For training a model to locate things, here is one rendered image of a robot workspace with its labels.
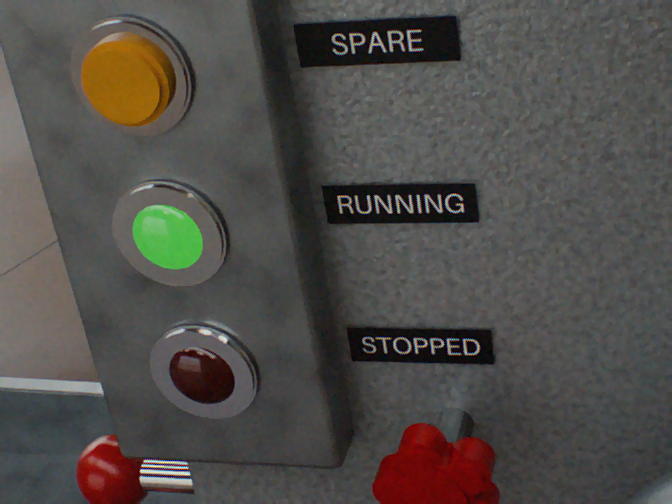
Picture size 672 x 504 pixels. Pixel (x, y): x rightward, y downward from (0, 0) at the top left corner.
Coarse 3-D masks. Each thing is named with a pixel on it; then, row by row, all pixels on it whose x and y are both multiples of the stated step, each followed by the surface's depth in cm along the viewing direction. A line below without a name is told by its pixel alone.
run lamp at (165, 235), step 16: (160, 208) 38; (144, 224) 38; (160, 224) 38; (176, 224) 38; (192, 224) 38; (144, 240) 39; (160, 240) 38; (176, 240) 38; (192, 240) 38; (144, 256) 39; (160, 256) 39; (176, 256) 39; (192, 256) 39
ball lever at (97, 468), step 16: (96, 448) 52; (112, 448) 52; (80, 464) 52; (96, 464) 52; (112, 464) 52; (128, 464) 52; (144, 464) 52; (160, 464) 52; (176, 464) 52; (80, 480) 52; (96, 480) 52; (112, 480) 52; (128, 480) 52; (144, 480) 52; (160, 480) 52; (176, 480) 52; (96, 496) 52; (112, 496) 52; (128, 496) 52; (144, 496) 53
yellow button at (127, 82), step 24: (96, 48) 36; (120, 48) 35; (144, 48) 35; (96, 72) 36; (120, 72) 36; (144, 72) 35; (168, 72) 36; (96, 96) 36; (120, 96) 36; (144, 96) 36; (168, 96) 36; (120, 120) 36; (144, 120) 36
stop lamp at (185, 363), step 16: (192, 352) 41; (208, 352) 41; (176, 368) 41; (192, 368) 41; (208, 368) 41; (224, 368) 41; (176, 384) 41; (192, 384) 41; (208, 384) 41; (224, 384) 41; (208, 400) 41
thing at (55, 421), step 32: (0, 384) 70; (32, 384) 69; (64, 384) 69; (96, 384) 69; (0, 416) 70; (32, 416) 70; (64, 416) 69; (96, 416) 69; (0, 448) 72; (32, 448) 71; (64, 448) 70; (0, 480) 70; (32, 480) 69; (64, 480) 69
